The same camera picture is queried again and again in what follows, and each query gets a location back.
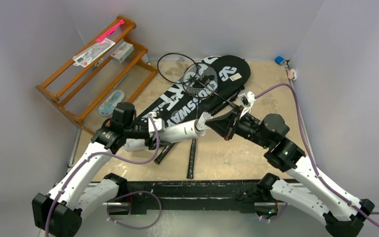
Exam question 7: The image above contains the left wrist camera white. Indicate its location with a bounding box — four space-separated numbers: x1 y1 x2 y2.
148 112 166 134

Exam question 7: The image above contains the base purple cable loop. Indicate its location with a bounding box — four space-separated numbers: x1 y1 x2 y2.
107 190 163 230

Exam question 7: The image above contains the black racket under bag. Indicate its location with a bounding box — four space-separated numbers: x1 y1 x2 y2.
125 85 245 150

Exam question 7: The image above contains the white shuttlecock tube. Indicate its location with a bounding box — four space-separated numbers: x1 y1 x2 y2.
123 119 199 152

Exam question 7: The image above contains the small teal white box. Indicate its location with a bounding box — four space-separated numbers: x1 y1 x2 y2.
110 41 134 64

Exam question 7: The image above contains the black badminton racket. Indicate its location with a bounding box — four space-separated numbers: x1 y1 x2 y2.
157 53 242 110

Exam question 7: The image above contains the black racket on bag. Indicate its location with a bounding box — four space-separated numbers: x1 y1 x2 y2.
182 62 219 180

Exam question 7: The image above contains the white shuttlecock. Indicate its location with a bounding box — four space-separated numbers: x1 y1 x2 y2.
195 112 213 131
194 126 206 137

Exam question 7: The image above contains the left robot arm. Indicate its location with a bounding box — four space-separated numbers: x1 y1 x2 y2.
32 102 165 237

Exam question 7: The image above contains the pink white small object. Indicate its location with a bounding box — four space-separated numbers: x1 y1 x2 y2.
287 69 297 81

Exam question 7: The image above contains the black racket bag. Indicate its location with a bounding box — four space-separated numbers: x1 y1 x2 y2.
134 53 251 127

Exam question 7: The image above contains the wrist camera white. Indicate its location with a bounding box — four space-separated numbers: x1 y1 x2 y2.
148 112 166 134
237 89 256 117

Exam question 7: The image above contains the white frame badminton racket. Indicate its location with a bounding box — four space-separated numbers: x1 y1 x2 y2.
154 103 243 173

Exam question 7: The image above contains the white packaged card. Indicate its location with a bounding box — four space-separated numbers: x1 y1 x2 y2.
73 38 115 68

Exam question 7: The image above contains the white shuttlecock front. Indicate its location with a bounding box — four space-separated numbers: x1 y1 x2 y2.
195 112 213 131

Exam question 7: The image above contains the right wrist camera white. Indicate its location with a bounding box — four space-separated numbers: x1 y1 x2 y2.
237 89 256 117

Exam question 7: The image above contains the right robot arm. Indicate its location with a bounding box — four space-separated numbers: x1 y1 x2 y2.
202 109 375 237

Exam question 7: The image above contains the blue small object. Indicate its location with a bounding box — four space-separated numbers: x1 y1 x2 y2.
274 56 286 66

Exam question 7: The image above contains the blue toothbrush blister pack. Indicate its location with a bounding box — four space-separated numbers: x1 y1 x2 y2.
98 90 125 116

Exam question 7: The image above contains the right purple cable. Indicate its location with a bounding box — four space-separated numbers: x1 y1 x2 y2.
254 83 379 237

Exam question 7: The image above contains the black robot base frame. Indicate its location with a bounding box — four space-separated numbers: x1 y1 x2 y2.
50 178 308 218

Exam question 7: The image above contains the wooden tiered shelf rack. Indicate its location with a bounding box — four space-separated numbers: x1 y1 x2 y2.
36 16 157 134

